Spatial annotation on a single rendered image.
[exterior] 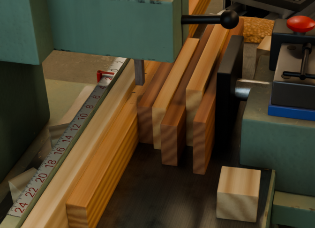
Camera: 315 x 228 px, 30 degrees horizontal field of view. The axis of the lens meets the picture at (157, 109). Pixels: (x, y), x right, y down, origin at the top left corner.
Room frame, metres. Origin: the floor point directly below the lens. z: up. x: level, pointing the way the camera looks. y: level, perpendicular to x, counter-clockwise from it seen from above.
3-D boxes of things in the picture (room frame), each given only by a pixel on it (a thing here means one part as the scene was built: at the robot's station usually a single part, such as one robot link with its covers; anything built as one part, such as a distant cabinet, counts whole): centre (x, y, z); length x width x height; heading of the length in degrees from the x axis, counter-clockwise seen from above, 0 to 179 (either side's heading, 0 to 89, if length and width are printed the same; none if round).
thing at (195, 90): (0.60, -0.06, 0.94); 0.17 x 0.02 x 0.07; 163
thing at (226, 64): (0.55, -0.11, 0.95); 0.09 x 0.07 x 0.09; 163
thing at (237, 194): (0.42, -0.07, 0.92); 0.04 x 0.04 x 0.03; 77
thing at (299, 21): (0.58, -0.16, 1.02); 0.03 x 0.03 x 0.01
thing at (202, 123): (0.59, -0.08, 0.93); 0.25 x 0.01 x 0.07; 163
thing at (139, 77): (0.58, 0.02, 0.97); 0.01 x 0.01 x 0.05; 73
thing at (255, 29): (0.80, -0.14, 0.91); 0.10 x 0.07 x 0.02; 73
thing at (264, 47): (0.68, -0.15, 0.92); 0.04 x 0.03 x 0.04; 152
